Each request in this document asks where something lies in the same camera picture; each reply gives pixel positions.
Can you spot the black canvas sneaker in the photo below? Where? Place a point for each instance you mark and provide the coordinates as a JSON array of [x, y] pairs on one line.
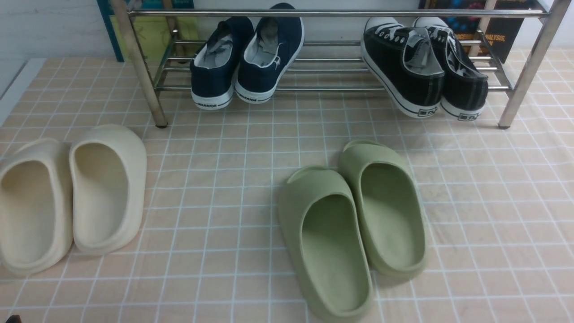
[[402, 59], [465, 88]]

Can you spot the metal shoe rack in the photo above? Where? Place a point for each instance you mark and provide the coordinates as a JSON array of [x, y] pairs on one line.
[[549, 15]]

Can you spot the green foam slide left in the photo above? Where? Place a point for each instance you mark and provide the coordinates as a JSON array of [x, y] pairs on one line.
[[318, 219]]

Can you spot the green foam slide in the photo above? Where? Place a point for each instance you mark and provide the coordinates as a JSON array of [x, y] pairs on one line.
[[388, 207], [318, 219]]

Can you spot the green foam slide right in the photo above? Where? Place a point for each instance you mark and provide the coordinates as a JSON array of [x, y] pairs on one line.
[[388, 207]]

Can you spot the navy canvas sneaker left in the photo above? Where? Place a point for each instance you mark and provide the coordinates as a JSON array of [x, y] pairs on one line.
[[213, 67]]

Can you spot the navy canvas sneaker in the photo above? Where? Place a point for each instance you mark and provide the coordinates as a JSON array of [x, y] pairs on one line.
[[213, 67], [275, 44]]

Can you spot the navy canvas sneaker right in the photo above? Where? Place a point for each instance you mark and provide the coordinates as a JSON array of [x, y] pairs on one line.
[[275, 44]]

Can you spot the teal framed yellow board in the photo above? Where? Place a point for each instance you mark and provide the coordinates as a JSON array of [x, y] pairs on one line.
[[153, 32]]

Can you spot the cream foam slide right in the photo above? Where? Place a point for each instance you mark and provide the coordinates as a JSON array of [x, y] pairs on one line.
[[108, 166]]

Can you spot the cream foam slide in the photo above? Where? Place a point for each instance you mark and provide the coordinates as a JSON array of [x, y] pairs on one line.
[[36, 207], [108, 166]]

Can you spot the black poster board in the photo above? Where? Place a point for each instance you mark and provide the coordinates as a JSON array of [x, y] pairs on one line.
[[501, 32]]

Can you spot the cream foam slide left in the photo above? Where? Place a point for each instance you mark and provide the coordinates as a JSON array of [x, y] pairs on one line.
[[36, 207]]

